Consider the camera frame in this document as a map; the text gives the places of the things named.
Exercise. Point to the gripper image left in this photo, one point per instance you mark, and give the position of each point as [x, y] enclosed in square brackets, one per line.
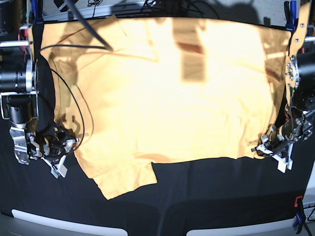
[27, 146]

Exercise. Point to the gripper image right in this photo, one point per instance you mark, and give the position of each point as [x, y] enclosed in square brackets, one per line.
[298, 126]

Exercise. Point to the yellow t-shirt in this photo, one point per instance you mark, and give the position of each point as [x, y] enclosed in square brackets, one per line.
[172, 90]

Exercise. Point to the red black clamp bottom right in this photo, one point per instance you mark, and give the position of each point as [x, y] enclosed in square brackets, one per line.
[297, 200]

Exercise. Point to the blue clamp bottom right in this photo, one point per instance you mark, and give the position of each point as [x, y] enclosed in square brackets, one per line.
[299, 219]

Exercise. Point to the blue clamp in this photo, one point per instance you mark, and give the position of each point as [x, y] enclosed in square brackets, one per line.
[299, 219]
[36, 9]
[290, 7]

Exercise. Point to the black table cloth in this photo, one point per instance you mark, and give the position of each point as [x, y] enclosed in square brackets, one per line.
[200, 194]

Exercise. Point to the blue clamp top right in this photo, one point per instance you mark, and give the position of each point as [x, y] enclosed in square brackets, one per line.
[290, 7]

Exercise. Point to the blue clamp top left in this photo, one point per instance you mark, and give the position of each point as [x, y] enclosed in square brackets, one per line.
[36, 9]

